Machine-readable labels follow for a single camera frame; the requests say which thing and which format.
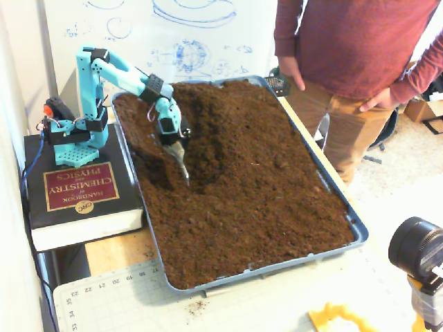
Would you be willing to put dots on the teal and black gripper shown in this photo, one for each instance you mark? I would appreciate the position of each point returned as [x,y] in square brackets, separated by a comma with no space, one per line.
[168,137]

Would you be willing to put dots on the brown soil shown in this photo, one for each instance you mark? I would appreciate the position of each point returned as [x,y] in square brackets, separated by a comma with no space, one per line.
[242,190]

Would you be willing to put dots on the person's left forearm red sleeve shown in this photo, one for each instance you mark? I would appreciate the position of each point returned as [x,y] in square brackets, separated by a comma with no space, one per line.
[420,69]

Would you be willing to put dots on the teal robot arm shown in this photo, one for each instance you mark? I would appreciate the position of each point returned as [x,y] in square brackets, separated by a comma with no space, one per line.
[88,90]

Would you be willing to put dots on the person's right forearm red sleeve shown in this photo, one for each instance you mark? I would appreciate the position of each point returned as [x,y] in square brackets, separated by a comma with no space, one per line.
[286,31]

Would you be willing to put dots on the person's right hand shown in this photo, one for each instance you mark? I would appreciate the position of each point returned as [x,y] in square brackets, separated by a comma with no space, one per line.
[290,67]

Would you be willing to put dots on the person's left hand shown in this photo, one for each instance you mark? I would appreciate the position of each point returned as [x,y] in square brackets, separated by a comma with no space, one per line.
[378,100]

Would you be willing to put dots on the black chemistry physics handbook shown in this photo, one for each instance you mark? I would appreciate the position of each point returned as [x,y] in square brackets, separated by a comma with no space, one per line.
[104,211]

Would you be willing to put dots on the black perforated basket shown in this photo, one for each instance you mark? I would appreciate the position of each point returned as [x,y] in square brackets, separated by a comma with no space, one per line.
[277,84]

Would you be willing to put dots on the whiteboard with blue drawings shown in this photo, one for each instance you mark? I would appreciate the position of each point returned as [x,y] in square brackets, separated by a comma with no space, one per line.
[207,34]

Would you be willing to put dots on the black and orange clamp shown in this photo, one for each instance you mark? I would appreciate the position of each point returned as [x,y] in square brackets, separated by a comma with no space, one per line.
[59,107]

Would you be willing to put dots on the pale green cutting mat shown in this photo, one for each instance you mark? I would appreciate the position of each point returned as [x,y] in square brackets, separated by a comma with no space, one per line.
[121,311]

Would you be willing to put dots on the blue plastic tray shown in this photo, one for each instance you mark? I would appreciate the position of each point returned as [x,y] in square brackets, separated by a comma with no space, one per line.
[362,237]

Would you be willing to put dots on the person in red sweater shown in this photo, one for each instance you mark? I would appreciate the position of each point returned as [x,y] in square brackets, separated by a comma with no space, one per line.
[353,45]

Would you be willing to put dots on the black office chair base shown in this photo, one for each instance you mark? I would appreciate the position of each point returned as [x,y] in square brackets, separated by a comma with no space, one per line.
[389,131]

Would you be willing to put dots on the yellow plastic part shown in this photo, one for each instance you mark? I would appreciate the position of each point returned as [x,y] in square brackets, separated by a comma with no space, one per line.
[322,316]

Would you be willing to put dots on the cardboard box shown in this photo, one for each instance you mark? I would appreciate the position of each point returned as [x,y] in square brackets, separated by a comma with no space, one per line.
[420,110]

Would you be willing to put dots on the black bag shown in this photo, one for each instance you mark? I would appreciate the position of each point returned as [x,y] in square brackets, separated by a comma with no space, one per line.
[434,86]

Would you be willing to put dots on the black camera lens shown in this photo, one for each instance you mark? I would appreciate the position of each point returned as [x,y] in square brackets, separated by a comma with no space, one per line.
[412,245]

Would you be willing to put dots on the yellow and grey camera stand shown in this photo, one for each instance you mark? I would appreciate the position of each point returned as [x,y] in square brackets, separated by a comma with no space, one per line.
[427,304]

